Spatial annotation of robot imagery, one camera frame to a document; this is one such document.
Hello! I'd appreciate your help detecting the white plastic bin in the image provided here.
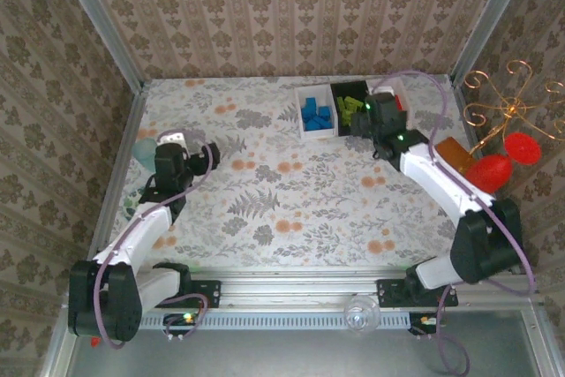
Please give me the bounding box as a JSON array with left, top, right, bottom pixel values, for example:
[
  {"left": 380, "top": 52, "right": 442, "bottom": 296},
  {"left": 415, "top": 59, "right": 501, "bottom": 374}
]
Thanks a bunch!
[
  {"left": 368, "top": 76, "right": 414, "bottom": 129},
  {"left": 294, "top": 84, "right": 339, "bottom": 140}
]

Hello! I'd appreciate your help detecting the pale blue plastic cup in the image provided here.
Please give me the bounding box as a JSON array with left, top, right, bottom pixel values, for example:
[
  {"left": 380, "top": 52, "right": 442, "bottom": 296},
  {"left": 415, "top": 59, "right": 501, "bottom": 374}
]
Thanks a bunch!
[{"left": 133, "top": 138, "right": 159, "bottom": 170}]

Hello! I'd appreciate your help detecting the orange brown board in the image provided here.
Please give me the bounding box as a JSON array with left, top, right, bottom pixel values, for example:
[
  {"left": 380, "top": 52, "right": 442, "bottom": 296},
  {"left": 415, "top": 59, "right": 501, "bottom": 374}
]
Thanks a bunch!
[{"left": 434, "top": 137, "right": 476, "bottom": 175}]

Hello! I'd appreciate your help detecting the red egg ornament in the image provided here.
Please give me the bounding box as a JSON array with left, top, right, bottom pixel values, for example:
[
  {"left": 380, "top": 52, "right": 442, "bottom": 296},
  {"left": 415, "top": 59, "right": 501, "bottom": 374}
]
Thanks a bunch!
[
  {"left": 466, "top": 154, "right": 513, "bottom": 196},
  {"left": 503, "top": 132, "right": 542, "bottom": 167}
]

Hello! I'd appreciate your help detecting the clear glass ball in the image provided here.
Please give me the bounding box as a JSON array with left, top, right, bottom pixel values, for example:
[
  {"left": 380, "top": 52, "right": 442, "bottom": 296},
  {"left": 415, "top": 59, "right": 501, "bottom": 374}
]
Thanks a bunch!
[{"left": 343, "top": 295, "right": 380, "bottom": 333}]

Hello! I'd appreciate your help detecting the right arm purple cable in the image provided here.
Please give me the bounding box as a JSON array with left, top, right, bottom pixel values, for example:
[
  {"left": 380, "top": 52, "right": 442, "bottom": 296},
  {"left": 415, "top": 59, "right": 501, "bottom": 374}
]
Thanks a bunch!
[{"left": 365, "top": 69, "right": 538, "bottom": 376}]

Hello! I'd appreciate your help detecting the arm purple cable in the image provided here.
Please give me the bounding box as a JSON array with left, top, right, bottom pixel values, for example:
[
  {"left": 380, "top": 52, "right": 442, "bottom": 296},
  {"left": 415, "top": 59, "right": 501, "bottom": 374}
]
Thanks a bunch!
[
  {"left": 365, "top": 69, "right": 538, "bottom": 376},
  {"left": 95, "top": 128, "right": 222, "bottom": 351}
]

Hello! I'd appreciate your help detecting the gold wire ornament stand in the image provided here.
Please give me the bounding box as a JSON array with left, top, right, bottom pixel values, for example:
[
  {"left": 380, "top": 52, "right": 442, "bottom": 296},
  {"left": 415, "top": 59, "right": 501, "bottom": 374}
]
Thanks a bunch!
[{"left": 458, "top": 58, "right": 565, "bottom": 175}]

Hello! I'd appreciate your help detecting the aluminium frame post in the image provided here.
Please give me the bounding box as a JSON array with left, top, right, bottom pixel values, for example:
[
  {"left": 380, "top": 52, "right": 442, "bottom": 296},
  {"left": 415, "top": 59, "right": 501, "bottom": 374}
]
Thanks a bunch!
[
  {"left": 448, "top": 0, "right": 539, "bottom": 83},
  {"left": 50, "top": 0, "right": 146, "bottom": 92}
]

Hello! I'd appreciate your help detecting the short purple base cable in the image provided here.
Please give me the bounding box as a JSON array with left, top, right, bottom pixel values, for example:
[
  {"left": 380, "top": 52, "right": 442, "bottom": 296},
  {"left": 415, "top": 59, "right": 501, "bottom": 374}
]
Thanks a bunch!
[{"left": 163, "top": 295, "right": 209, "bottom": 343}]

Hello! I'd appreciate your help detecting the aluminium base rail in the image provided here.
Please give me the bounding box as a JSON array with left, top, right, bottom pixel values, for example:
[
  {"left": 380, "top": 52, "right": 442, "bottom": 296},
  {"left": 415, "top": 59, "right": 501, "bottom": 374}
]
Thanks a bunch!
[{"left": 189, "top": 268, "right": 538, "bottom": 308}]

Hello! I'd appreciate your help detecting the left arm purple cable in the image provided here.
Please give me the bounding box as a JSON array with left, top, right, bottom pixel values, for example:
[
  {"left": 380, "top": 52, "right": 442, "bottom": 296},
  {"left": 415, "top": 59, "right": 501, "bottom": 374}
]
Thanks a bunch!
[{"left": 95, "top": 128, "right": 222, "bottom": 351}]

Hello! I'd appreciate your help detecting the slotted grey cable duct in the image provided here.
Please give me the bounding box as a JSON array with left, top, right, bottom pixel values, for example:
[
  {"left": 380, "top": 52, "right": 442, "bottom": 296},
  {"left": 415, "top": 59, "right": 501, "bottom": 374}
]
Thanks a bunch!
[{"left": 145, "top": 309, "right": 411, "bottom": 330}]

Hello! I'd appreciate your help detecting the grey metal base plate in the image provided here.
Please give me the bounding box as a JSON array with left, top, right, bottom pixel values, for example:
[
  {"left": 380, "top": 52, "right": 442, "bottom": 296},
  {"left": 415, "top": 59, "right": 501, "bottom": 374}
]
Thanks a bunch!
[{"left": 41, "top": 308, "right": 553, "bottom": 377}]

